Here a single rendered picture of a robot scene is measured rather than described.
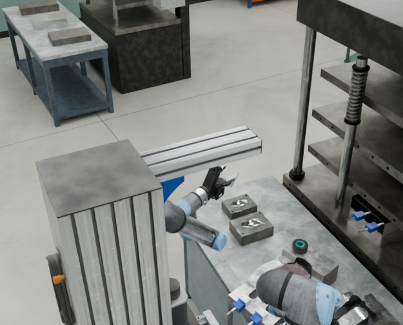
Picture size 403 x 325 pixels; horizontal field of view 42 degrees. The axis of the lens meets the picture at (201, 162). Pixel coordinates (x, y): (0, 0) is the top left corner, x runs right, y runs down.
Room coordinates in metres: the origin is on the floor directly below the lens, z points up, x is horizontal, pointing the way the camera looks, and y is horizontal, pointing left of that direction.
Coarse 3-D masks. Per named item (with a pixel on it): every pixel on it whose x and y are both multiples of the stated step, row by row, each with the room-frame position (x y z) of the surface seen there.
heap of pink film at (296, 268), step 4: (284, 264) 1.87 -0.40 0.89; (288, 264) 1.87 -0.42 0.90; (292, 264) 1.88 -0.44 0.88; (296, 264) 1.87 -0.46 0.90; (272, 268) 1.83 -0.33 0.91; (276, 268) 1.83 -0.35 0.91; (280, 268) 1.84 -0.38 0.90; (284, 268) 1.85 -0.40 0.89; (288, 268) 1.84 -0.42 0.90; (292, 268) 1.84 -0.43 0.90; (296, 268) 1.84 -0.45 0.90; (300, 268) 1.84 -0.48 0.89; (296, 272) 1.82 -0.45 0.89; (300, 272) 1.81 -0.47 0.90; (304, 272) 1.81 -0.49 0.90; (304, 276) 1.79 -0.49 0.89; (308, 276) 1.79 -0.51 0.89
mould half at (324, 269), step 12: (288, 252) 1.94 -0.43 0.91; (312, 252) 1.94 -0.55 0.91; (264, 264) 1.87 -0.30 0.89; (276, 264) 1.89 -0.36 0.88; (312, 264) 1.85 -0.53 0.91; (324, 264) 1.85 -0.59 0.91; (336, 264) 1.85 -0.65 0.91; (252, 276) 1.82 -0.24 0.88; (312, 276) 1.81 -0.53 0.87; (324, 276) 1.77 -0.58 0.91; (336, 276) 1.84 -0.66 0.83; (240, 288) 1.76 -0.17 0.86; (252, 288) 1.75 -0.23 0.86; (228, 300) 1.72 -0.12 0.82; (252, 300) 1.68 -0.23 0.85; (240, 312) 1.66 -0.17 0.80; (252, 312) 1.61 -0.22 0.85; (264, 324) 1.54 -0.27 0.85; (276, 324) 1.56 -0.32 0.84
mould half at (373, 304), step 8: (344, 296) 1.62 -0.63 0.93; (368, 296) 1.69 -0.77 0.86; (368, 304) 1.64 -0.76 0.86; (376, 304) 1.64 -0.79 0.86; (352, 312) 1.54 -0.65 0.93; (360, 312) 1.53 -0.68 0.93; (376, 312) 1.59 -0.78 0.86; (384, 312) 1.59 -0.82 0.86; (344, 320) 1.51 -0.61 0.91; (352, 320) 1.50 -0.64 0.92; (360, 320) 1.49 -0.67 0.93; (384, 320) 1.54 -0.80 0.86; (392, 320) 1.54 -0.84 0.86
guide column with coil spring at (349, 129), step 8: (360, 56) 2.42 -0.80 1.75; (360, 64) 2.38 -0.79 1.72; (360, 80) 2.38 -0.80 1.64; (352, 128) 2.38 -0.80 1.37; (344, 136) 2.41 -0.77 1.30; (352, 136) 2.38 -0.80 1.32; (344, 144) 2.39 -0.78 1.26; (352, 144) 2.38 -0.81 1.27; (344, 152) 2.39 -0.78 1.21; (352, 152) 2.39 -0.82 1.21; (344, 160) 2.38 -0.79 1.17; (344, 168) 2.38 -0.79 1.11; (344, 176) 2.38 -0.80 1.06; (344, 184) 2.38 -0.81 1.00; (336, 192) 2.40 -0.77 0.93; (344, 192) 2.38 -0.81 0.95; (336, 200) 2.39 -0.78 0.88; (336, 208) 2.39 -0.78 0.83
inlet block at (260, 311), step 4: (260, 308) 1.61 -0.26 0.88; (256, 312) 1.59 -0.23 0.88; (260, 312) 1.59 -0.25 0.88; (264, 312) 1.59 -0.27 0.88; (252, 316) 1.58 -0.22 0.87; (256, 316) 1.58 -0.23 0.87; (260, 316) 1.57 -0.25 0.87; (264, 316) 1.57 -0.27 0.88; (252, 320) 1.56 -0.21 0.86; (256, 320) 1.55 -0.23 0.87; (260, 320) 1.56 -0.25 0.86; (248, 324) 1.54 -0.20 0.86; (256, 324) 1.54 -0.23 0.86
